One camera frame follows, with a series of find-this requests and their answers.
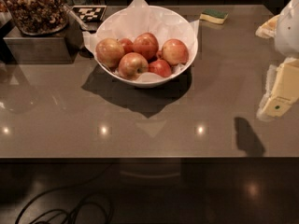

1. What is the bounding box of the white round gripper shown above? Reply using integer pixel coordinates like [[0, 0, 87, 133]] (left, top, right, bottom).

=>
[[255, 0, 299, 121]]

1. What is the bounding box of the red-yellow apple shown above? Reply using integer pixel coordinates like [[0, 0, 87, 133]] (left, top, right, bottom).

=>
[[162, 38, 189, 66]]

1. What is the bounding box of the front small red apple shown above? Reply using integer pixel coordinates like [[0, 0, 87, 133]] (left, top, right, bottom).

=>
[[149, 59, 172, 77]]

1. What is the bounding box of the small red apple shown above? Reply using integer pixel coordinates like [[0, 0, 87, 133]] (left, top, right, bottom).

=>
[[119, 38, 133, 53], [149, 59, 172, 77]]

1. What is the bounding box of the white bowl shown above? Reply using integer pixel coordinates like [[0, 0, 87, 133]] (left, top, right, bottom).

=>
[[93, 5, 199, 89]]

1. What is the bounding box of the top centre red apple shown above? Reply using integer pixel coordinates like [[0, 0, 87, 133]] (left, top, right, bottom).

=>
[[133, 33, 159, 60]]

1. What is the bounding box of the front centre yellow-red apple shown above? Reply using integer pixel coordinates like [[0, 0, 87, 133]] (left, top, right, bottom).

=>
[[118, 52, 149, 80]]

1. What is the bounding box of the yellow-red apple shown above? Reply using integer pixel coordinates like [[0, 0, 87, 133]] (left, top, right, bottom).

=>
[[118, 52, 149, 80], [95, 38, 125, 68]]

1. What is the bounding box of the small red apple behind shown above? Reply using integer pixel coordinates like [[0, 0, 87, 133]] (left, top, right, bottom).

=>
[[119, 38, 133, 53]]

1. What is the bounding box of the left yellow-red apple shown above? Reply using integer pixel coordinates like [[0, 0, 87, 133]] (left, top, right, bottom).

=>
[[95, 38, 125, 68]]

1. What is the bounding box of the yellow green sponge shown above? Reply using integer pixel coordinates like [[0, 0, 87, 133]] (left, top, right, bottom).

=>
[[199, 8, 228, 24]]

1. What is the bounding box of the white paper liner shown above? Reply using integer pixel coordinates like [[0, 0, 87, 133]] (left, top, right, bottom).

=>
[[82, 0, 200, 83]]

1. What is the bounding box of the black white marker card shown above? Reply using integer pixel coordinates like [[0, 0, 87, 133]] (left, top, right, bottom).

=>
[[72, 5, 107, 22]]

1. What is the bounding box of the grey metal box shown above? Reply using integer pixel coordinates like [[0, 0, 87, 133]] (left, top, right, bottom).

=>
[[4, 19, 83, 64]]

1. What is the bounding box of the black cable on floor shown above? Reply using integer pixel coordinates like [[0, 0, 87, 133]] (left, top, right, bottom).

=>
[[14, 163, 115, 224]]

